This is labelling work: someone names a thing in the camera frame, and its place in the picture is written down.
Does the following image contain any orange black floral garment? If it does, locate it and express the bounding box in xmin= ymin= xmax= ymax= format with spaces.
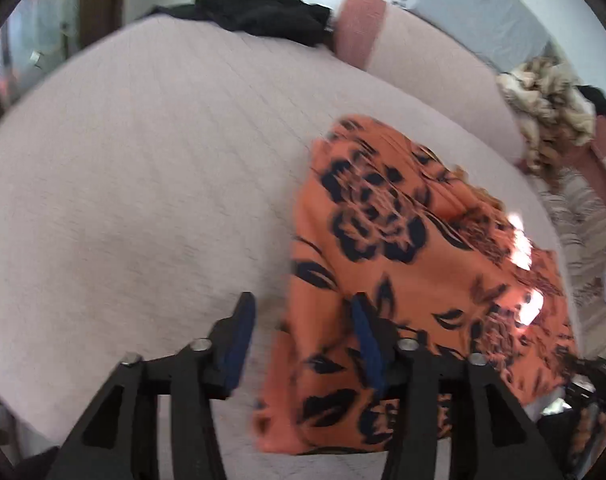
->
xmin=254 ymin=115 xmax=576 ymax=455

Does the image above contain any striped floral quilt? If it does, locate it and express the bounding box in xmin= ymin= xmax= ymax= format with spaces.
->
xmin=528 ymin=169 xmax=606 ymax=358

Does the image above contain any pink quilted bed cover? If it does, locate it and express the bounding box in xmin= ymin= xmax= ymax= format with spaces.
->
xmin=0 ymin=16 xmax=561 ymax=479

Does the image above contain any brown cream floral blanket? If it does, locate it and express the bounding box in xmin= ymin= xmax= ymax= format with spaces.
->
xmin=496 ymin=56 xmax=597 ymax=188

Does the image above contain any black cloth on headboard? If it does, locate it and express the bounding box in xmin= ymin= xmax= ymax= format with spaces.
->
xmin=577 ymin=84 xmax=606 ymax=118

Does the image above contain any pink quilted bolster roll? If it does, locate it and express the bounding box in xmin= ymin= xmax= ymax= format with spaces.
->
xmin=333 ymin=0 xmax=525 ymax=165

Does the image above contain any grey-blue pillow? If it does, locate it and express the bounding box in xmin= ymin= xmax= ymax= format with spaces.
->
xmin=396 ymin=0 xmax=551 ymax=73

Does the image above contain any black crumpled garment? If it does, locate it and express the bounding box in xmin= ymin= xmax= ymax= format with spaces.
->
xmin=144 ymin=0 xmax=331 ymax=47

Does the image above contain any stained glass wooden door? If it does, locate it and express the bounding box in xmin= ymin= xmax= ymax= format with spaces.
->
xmin=0 ymin=0 xmax=124 ymax=118

